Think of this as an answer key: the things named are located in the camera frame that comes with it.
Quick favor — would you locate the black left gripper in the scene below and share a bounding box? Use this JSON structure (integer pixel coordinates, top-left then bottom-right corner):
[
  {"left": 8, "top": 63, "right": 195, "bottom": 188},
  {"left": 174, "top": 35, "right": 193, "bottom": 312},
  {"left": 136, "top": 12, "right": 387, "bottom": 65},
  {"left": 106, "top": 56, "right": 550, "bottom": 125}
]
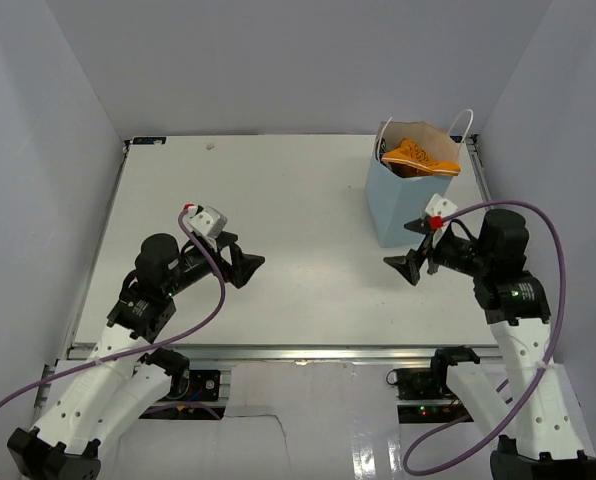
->
[{"left": 164, "top": 230, "right": 265, "bottom": 296}]

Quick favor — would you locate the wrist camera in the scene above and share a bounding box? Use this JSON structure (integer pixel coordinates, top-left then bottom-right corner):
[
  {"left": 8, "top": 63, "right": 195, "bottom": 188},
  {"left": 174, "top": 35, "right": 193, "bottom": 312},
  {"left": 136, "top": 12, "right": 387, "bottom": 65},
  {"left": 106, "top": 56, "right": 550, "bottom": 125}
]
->
[
  {"left": 423, "top": 194, "right": 458, "bottom": 231},
  {"left": 183, "top": 203, "right": 227, "bottom": 250}
]

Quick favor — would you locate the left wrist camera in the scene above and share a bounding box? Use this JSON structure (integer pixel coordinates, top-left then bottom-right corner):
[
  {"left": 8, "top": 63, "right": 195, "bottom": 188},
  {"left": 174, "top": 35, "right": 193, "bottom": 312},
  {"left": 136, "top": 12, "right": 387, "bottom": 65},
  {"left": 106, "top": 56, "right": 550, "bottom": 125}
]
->
[{"left": 183, "top": 203, "right": 227, "bottom": 250}]

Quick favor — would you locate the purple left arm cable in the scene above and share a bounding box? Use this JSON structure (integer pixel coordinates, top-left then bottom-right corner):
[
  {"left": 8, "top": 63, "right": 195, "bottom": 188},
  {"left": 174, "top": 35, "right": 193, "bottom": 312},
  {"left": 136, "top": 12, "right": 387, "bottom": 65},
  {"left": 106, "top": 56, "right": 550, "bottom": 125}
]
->
[{"left": 0, "top": 205, "right": 226, "bottom": 464}]

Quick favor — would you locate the orange potato chips bag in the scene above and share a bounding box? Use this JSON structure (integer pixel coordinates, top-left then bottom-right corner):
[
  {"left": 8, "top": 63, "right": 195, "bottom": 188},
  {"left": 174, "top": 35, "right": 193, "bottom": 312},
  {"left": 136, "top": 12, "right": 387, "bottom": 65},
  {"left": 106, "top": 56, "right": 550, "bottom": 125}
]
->
[{"left": 380, "top": 139, "right": 461, "bottom": 178}]

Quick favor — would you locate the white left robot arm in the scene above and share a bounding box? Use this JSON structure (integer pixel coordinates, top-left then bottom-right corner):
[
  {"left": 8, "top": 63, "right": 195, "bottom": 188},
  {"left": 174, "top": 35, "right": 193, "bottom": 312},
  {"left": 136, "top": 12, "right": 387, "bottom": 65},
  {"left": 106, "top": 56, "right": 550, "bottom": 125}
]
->
[{"left": 7, "top": 232, "right": 265, "bottom": 479}]

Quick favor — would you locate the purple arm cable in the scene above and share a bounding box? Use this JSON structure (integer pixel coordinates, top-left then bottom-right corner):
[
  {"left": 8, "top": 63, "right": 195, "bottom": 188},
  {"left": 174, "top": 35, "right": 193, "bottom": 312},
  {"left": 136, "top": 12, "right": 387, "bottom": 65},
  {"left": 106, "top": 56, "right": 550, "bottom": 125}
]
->
[
  {"left": 0, "top": 205, "right": 226, "bottom": 464},
  {"left": 401, "top": 200, "right": 565, "bottom": 476}
]

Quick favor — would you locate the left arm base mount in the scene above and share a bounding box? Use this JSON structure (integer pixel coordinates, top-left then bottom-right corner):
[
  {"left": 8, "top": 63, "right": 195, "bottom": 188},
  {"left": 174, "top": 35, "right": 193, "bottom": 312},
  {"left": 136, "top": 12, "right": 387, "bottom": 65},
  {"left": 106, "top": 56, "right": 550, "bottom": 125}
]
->
[{"left": 159, "top": 370, "right": 221, "bottom": 402}]

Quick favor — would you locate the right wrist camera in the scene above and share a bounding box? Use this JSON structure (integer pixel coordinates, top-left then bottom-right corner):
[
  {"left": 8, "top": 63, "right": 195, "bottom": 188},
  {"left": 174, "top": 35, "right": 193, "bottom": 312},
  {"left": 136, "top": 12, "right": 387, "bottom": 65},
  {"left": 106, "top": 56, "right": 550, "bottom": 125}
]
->
[{"left": 423, "top": 194, "right": 458, "bottom": 231}]

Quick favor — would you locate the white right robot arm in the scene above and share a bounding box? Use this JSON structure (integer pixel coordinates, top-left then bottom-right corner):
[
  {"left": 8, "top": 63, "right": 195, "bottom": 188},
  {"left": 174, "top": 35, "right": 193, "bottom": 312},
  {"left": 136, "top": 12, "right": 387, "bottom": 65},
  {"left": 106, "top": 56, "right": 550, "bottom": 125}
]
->
[{"left": 384, "top": 201, "right": 596, "bottom": 479}]

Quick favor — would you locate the light blue paper bag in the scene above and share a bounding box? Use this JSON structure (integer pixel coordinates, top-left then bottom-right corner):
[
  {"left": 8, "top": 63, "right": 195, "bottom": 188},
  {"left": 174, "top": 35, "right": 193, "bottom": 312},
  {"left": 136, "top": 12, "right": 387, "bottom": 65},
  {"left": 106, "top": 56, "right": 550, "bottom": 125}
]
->
[{"left": 364, "top": 109, "right": 474, "bottom": 248}]

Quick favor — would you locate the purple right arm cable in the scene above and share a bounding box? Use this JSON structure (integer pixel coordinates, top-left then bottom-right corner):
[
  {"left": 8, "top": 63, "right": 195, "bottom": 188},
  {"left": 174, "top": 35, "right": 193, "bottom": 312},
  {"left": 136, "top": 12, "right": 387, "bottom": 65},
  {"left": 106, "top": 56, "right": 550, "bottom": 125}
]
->
[{"left": 401, "top": 200, "right": 565, "bottom": 476}]

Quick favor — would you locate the black label sticker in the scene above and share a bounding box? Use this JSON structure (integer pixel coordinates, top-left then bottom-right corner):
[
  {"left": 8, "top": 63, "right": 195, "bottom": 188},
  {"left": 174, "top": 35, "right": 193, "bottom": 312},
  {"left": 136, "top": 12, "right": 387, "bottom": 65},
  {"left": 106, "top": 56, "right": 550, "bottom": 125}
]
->
[{"left": 131, "top": 136, "right": 167, "bottom": 145}]

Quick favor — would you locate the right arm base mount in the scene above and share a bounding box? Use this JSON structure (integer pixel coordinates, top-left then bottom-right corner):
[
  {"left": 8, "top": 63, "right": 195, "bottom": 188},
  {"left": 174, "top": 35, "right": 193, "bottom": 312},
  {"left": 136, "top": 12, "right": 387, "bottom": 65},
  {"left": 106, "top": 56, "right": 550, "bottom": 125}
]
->
[{"left": 385, "top": 368, "right": 456, "bottom": 401}]

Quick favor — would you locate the white front cardboard panel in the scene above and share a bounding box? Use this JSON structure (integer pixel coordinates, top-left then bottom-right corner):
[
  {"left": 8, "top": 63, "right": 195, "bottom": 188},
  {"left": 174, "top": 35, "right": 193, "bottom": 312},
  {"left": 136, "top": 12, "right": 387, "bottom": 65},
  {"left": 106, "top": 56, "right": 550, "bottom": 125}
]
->
[{"left": 26, "top": 359, "right": 596, "bottom": 480}]

